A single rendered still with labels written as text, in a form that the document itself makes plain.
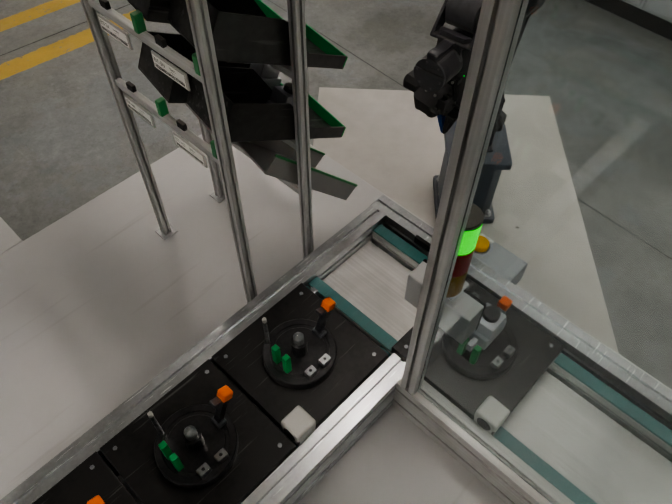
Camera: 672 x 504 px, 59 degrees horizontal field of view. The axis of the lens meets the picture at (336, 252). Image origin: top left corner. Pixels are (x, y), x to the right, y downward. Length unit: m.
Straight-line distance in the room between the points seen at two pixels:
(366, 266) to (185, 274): 0.42
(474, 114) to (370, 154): 1.06
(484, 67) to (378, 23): 3.26
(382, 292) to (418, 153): 0.52
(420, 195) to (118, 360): 0.83
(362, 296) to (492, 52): 0.80
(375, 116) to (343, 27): 2.06
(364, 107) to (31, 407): 1.16
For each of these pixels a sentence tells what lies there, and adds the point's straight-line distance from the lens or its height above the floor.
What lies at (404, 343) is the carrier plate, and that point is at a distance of 1.17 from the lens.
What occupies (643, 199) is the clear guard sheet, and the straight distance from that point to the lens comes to 0.60.
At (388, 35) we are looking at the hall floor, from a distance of 3.75.
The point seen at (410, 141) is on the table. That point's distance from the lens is 1.72.
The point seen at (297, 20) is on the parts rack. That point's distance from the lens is 0.96.
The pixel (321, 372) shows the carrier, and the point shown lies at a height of 0.99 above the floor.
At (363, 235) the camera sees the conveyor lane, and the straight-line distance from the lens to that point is 1.34.
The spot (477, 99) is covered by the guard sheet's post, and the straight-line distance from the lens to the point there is 0.63.
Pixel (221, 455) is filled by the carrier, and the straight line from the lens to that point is 1.06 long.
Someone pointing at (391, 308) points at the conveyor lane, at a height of 0.92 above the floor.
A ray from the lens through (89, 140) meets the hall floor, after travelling 3.22.
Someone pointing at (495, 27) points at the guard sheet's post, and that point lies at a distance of 0.57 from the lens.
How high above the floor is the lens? 1.99
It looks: 52 degrees down
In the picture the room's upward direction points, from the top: 1 degrees clockwise
